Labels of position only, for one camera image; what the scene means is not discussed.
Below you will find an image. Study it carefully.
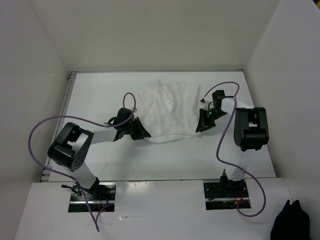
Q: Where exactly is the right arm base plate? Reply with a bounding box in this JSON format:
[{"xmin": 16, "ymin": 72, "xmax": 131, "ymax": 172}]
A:
[{"xmin": 203, "ymin": 180, "xmax": 251, "ymax": 211}]

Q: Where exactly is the white pleated skirt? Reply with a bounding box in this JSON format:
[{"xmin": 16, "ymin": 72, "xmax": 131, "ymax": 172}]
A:
[{"xmin": 138, "ymin": 79, "xmax": 200, "ymax": 144}]

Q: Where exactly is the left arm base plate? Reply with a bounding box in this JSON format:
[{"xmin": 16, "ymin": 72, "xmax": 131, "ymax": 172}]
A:
[{"xmin": 61, "ymin": 182, "xmax": 117, "ymax": 213}]

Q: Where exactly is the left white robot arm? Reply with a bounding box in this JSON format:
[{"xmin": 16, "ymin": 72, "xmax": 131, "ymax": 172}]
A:
[{"xmin": 47, "ymin": 107, "xmax": 151, "ymax": 200}]

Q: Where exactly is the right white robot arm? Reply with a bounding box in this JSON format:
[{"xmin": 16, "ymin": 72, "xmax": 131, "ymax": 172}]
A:
[{"xmin": 195, "ymin": 90, "xmax": 269, "ymax": 197}]

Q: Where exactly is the black cloth bundle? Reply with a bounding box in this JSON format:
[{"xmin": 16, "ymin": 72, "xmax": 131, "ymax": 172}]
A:
[{"xmin": 270, "ymin": 200, "xmax": 311, "ymax": 240}]

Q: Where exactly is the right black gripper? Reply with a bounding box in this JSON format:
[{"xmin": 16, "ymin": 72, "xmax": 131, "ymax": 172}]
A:
[{"xmin": 196, "ymin": 108, "xmax": 228, "ymax": 133}]

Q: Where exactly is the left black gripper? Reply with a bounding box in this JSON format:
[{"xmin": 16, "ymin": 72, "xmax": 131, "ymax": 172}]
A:
[{"xmin": 123, "ymin": 116, "xmax": 151, "ymax": 140}]

